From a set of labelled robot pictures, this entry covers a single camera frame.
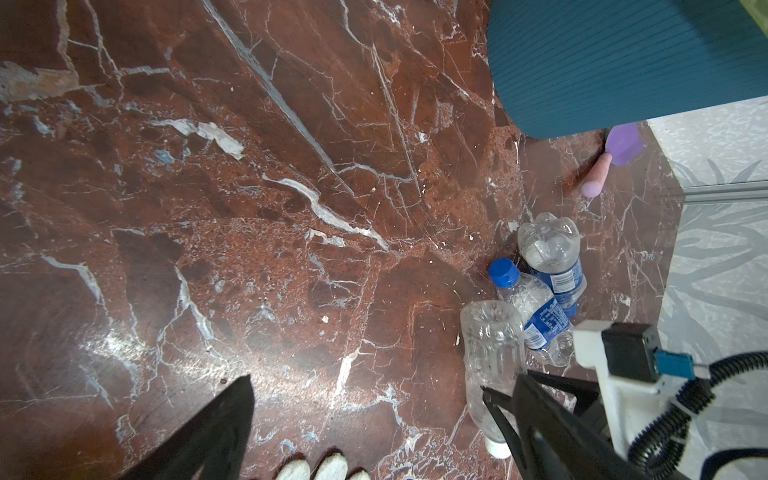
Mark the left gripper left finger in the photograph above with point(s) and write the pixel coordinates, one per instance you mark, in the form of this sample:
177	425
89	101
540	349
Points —
211	445

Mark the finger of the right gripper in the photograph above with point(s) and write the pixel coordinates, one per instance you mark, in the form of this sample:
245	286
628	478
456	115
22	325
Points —
580	397

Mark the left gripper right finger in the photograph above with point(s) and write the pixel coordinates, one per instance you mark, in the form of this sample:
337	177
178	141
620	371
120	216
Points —
558	445

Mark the crushed clear bottle blue label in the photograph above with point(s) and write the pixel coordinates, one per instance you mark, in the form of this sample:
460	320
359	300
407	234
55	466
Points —
546	328

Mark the clear ribbed bottle white cap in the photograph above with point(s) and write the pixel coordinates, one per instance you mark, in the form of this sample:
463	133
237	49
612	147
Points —
493	357

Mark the small clear bottle blue label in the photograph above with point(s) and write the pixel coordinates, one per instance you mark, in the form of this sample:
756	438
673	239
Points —
551	247

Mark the teal bin with yellow rim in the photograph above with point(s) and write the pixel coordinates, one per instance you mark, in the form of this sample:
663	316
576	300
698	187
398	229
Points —
567	67

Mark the yellow plastic bin liner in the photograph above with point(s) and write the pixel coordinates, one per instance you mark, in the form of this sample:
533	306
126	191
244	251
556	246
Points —
758	11

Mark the white knit glove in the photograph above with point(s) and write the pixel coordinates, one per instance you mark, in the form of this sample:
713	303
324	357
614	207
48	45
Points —
333	467

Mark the purple toy shovel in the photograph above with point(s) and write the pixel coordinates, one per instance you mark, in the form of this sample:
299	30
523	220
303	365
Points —
623	144

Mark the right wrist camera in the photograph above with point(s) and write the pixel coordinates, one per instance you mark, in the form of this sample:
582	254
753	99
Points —
634	374

